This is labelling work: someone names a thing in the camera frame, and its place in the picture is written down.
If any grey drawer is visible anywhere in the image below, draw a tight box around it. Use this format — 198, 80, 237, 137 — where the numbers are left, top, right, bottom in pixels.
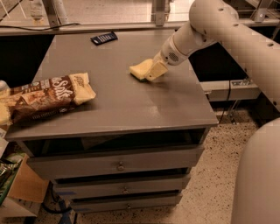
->
27, 144, 204, 180
54, 174, 190, 200
71, 192, 182, 213

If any bottom grey drawer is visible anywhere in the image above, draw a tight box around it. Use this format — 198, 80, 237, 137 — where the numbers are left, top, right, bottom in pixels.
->
71, 192, 182, 213

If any middle grey drawer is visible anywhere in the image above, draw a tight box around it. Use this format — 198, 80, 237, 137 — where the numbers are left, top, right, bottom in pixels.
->
54, 174, 190, 200

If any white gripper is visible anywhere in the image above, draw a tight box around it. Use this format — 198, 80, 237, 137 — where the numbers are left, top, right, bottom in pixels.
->
145, 34, 189, 81

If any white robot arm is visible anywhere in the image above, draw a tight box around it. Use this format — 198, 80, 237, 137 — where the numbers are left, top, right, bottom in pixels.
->
154, 0, 280, 224

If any yellow sponge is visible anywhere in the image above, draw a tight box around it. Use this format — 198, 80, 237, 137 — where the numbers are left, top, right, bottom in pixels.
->
129, 59, 153, 81

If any green snack bag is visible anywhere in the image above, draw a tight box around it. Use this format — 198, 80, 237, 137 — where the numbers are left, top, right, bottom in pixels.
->
0, 153, 25, 205

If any cardboard box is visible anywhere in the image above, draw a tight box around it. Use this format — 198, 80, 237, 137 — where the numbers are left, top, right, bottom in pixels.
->
0, 156, 49, 218

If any brown sea salt chip bag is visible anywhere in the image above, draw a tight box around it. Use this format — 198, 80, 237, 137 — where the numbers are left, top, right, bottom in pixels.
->
0, 73, 96, 125

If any grey drawer cabinet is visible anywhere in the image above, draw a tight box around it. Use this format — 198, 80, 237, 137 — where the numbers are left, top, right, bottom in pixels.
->
4, 29, 220, 214

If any top grey drawer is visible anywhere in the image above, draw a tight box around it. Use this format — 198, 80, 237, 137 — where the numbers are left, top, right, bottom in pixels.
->
27, 144, 204, 180

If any dark blue rxbar blueberry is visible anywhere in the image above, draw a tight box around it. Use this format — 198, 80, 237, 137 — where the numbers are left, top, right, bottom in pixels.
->
90, 31, 118, 46

